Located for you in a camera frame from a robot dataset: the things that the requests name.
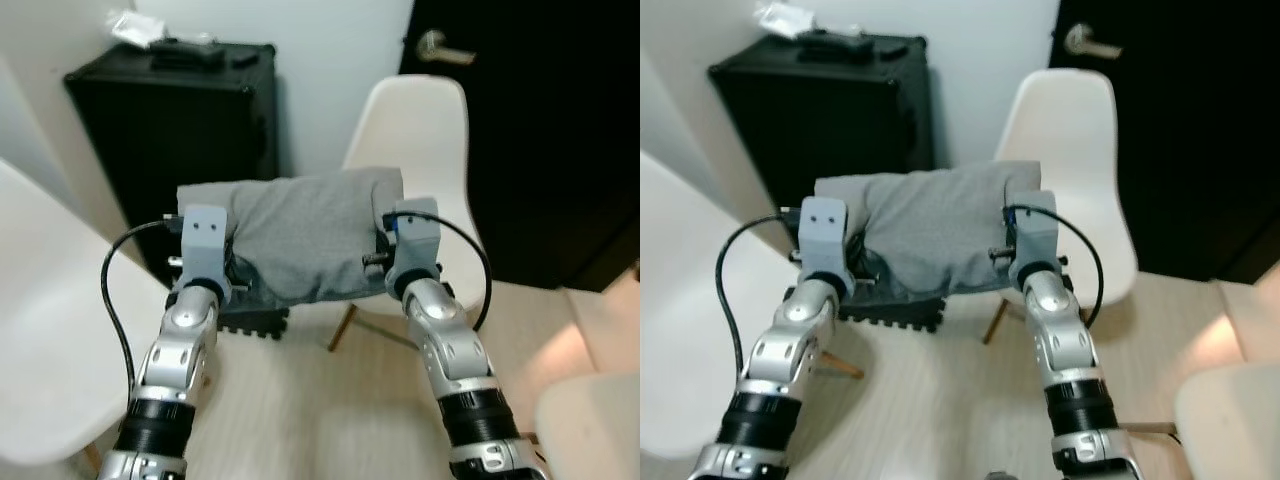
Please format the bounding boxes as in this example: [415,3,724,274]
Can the white shell chair wooden legs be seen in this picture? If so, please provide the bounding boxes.
[0,155,173,473]
[535,372,641,480]
[1130,360,1280,480]
[327,75,487,353]
[982,68,1140,346]
[640,150,864,463]

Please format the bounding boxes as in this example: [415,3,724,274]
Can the black foam mat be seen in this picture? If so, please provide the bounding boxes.
[838,297,947,335]
[215,305,292,342]

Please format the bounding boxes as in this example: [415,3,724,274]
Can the black equipment case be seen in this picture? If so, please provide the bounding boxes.
[707,35,937,303]
[63,40,282,293]

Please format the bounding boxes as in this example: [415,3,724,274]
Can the black door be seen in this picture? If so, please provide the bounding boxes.
[1048,0,1280,287]
[398,0,641,294]

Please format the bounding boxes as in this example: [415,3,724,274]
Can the flat black device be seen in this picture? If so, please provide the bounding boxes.
[797,30,872,64]
[150,38,227,72]

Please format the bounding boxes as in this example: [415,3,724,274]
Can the clear plastic bag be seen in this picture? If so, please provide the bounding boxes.
[108,10,167,50]
[752,2,814,42]

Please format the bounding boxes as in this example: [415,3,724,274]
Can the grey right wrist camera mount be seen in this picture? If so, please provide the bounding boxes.
[385,197,442,291]
[1010,190,1062,273]

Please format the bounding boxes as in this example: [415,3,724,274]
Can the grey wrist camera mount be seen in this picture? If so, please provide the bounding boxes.
[180,205,234,291]
[1010,190,1062,273]
[797,196,852,286]
[385,197,442,291]

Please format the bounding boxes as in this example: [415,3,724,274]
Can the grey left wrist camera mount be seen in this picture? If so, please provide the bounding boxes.
[180,205,234,291]
[797,196,852,286]

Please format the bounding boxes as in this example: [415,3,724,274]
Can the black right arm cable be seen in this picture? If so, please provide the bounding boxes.
[1004,203,1105,332]
[394,211,494,332]

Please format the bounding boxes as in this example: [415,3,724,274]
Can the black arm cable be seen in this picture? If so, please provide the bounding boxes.
[1004,203,1105,332]
[100,219,187,393]
[394,211,494,332]
[714,212,802,363]

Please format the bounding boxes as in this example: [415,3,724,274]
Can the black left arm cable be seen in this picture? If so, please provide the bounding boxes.
[100,219,187,393]
[714,212,802,363]

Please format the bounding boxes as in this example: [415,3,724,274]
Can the metal door handle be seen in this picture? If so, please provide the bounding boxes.
[417,30,478,68]
[1063,22,1124,60]

